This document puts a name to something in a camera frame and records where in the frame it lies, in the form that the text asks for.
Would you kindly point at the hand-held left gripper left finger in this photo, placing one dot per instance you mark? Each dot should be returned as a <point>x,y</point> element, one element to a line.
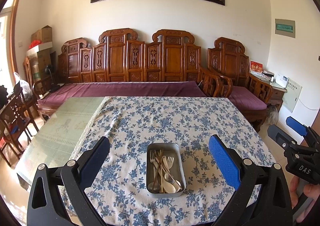
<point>96,163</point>

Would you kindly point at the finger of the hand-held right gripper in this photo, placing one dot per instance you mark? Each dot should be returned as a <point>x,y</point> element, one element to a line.
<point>278,134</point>
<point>296,124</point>

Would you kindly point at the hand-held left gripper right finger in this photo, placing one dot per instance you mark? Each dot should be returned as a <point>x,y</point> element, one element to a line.
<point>222,163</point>

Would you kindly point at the metal tin box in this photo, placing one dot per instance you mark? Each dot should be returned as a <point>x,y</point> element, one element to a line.
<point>176,150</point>

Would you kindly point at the white plastic spoon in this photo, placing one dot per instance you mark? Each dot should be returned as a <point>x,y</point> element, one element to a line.
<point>173,187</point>

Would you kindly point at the wooden chopstick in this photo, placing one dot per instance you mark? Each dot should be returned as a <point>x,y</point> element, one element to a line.
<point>157,174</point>
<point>159,166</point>

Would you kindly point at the person's right hand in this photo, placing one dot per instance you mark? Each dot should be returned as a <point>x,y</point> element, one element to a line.
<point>295,191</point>

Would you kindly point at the grey fluffy mop head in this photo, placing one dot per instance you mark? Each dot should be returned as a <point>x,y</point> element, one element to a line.
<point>272,116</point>

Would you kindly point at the wooden side table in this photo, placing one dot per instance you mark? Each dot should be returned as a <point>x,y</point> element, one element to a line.
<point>277,93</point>

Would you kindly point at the white router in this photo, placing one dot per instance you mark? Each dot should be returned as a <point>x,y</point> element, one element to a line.
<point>281,80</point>

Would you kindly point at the purple armchair cushion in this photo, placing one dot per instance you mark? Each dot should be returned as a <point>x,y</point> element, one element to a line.
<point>246,97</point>

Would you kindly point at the red desk calendar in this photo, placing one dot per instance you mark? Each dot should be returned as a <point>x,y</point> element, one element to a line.
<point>256,67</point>

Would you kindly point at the purple sofa cushion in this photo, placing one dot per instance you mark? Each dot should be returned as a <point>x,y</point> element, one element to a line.
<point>112,89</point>

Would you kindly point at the blue floral tablecloth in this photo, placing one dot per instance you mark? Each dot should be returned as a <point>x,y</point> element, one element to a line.
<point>162,116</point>

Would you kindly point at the carved wooden armchair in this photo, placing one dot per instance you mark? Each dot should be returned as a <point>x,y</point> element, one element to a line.
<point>230,61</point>

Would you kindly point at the dark wooden chair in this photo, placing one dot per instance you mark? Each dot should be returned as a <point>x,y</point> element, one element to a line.
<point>15,118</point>

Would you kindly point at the black desk lamp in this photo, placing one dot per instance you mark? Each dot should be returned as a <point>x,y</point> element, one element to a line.
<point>49,69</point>

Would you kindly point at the carved wooden sofa bench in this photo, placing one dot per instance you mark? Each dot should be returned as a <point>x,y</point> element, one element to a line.
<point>117,58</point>

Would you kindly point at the clear plastic bag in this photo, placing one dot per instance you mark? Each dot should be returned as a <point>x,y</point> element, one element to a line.
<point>22,84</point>

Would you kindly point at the stacked cardboard boxes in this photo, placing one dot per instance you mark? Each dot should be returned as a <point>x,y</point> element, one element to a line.
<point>43,66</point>

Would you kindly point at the wooden chair back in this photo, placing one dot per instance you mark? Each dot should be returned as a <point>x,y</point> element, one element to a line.
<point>27,72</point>

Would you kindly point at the black bag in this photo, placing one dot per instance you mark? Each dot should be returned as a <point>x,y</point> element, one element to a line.
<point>3,94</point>

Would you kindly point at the flat white box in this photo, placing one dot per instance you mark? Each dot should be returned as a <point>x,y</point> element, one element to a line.
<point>37,50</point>

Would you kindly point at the red decoration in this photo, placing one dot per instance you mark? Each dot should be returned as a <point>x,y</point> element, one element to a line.
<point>34,45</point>

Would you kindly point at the white wall distribution box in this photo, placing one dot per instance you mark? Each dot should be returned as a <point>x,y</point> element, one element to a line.
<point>292,94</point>

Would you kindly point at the grey wall panel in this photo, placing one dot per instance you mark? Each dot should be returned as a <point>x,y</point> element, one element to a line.
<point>285,28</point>

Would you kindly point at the wooden door frame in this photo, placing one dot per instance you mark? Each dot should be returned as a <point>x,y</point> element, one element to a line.
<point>13,28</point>

